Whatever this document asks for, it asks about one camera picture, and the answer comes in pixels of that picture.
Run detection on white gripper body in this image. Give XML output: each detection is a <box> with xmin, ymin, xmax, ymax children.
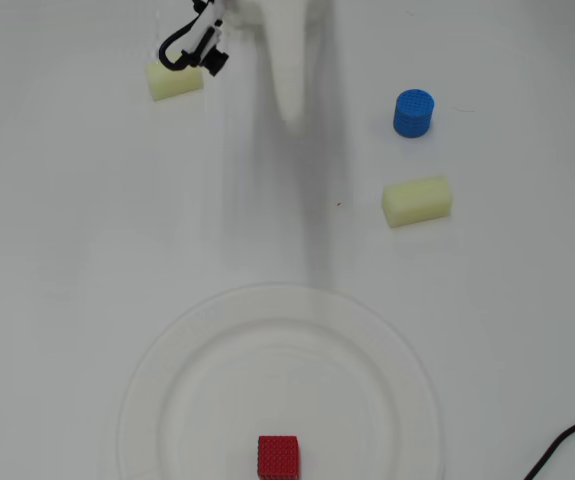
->
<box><xmin>224</xmin><ymin>0</ymin><xmax>336</xmax><ymax>30</ymax></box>

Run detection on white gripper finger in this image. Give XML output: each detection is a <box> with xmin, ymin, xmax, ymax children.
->
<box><xmin>261</xmin><ymin>0</ymin><xmax>294</xmax><ymax>126</ymax></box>
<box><xmin>289</xmin><ymin>0</ymin><xmax>315</xmax><ymax>129</ymax></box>

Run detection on red studded cube block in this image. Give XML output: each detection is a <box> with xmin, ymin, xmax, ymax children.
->
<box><xmin>257</xmin><ymin>435</ymin><xmax>301</xmax><ymax>480</ymax></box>

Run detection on pale yellow rectangular block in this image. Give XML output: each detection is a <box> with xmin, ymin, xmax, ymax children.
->
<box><xmin>145</xmin><ymin>60</ymin><xmax>205</xmax><ymax>103</ymax></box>
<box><xmin>381</xmin><ymin>174</ymin><xmax>456</xmax><ymax>230</ymax></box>

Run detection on blue ribbed cylinder block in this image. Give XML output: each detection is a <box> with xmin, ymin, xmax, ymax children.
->
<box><xmin>392</xmin><ymin>89</ymin><xmax>436</xmax><ymax>140</ymax></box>

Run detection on white round plate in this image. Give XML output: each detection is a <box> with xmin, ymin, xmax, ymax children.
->
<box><xmin>115</xmin><ymin>283</ymin><xmax>447</xmax><ymax>480</ymax></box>

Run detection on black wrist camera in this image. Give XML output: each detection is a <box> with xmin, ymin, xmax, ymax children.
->
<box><xmin>179</xmin><ymin>43</ymin><xmax>231</xmax><ymax>78</ymax></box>

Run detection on black camera cable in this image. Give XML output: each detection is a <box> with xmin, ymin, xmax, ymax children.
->
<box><xmin>158</xmin><ymin>0</ymin><xmax>224</xmax><ymax>70</ymax></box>

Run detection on black power cable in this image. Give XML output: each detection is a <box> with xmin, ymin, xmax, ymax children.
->
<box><xmin>522</xmin><ymin>409</ymin><xmax>575</xmax><ymax>480</ymax></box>

